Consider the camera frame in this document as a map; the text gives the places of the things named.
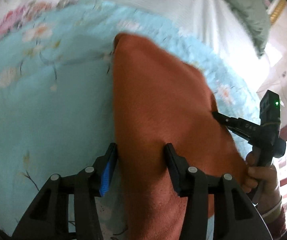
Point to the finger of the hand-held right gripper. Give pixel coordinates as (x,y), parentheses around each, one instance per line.
(239,133)
(224,118)

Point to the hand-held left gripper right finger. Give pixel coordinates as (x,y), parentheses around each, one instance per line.
(174,172)

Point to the person's right hand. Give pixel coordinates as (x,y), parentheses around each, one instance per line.
(263,177)

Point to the light blue floral blanket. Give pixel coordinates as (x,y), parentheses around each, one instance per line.
(46,100)

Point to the person's right forearm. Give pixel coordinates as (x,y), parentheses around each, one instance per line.
(274,215)

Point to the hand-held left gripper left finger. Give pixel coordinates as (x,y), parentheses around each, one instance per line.
(107,173)

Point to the green cloth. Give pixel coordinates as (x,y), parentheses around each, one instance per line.
(248,12)

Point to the white striped duvet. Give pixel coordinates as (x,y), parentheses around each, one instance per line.
(183,10)

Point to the gold framed picture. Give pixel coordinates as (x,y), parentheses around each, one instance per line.
(276,7)

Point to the orange knitted sweater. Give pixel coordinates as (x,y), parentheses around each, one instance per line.
(158,100)

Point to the white pink floral pillow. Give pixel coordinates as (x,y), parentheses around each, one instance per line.
(21,12)

